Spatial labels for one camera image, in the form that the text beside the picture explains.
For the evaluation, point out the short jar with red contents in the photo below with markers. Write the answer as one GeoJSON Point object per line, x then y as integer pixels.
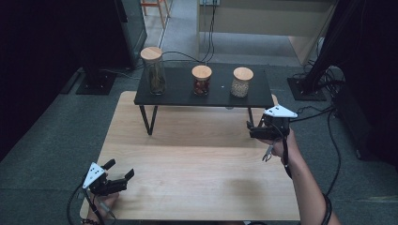
{"type": "Point", "coordinates": [202, 79]}

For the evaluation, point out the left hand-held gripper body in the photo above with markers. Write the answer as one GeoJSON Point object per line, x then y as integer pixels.
{"type": "Point", "coordinates": [94, 174]}

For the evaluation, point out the black monitor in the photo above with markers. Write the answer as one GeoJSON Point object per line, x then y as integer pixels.
{"type": "Point", "coordinates": [134, 31]}

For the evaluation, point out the black box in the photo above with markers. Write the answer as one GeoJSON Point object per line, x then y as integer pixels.
{"type": "Point", "coordinates": [353, 122]}

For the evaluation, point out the dark curtain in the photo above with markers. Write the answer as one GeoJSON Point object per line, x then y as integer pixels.
{"type": "Point", "coordinates": [37, 62]}
{"type": "Point", "coordinates": [381, 62]}

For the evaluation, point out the black flat floor bar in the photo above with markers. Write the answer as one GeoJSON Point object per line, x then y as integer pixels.
{"type": "Point", "coordinates": [70, 83]}

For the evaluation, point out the tall glass jar wooden lid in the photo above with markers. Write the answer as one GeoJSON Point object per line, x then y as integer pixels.
{"type": "Point", "coordinates": [153, 72]}

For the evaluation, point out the person's right hand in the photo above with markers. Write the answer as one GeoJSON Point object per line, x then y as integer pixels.
{"type": "Point", "coordinates": [292, 146]}

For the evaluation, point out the silver metal clip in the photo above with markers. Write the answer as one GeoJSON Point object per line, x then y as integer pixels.
{"type": "Point", "coordinates": [268, 153]}

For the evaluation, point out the light wooden desk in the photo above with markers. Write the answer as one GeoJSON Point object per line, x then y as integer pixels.
{"type": "Point", "coordinates": [259, 18]}

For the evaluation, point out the black shelf with metal legs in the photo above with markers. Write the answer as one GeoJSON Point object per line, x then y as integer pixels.
{"type": "Point", "coordinates": [178, 90]}

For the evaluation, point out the glass jar with pale grains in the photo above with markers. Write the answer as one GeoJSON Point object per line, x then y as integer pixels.
{"type": "Point", "coordinates": [241, 82]}

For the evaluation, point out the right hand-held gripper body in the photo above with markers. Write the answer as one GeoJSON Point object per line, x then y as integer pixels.
{"type": "Point", "coordinates": [277, 123]}

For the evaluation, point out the black stand with square base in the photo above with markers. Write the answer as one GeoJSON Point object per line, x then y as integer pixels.
{"type": "Point", "coordinates": [95, 82]}

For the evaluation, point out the white power strip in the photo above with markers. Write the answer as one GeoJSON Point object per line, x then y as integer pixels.
{"type": "Point", "coordinates": [209, 2]}

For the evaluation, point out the person's left hand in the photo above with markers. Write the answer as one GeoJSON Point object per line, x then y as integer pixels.
{"type": "Point", "coordinates": [106, 203]}

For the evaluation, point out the black slanted stand with base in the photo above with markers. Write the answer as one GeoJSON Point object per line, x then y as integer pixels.
{"type": "Point", "coordinates": [306, 89]}

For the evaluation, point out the orange wooden chair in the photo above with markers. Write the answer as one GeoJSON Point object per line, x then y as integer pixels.
{"type": "Point", "coordinates": [161, 9]}

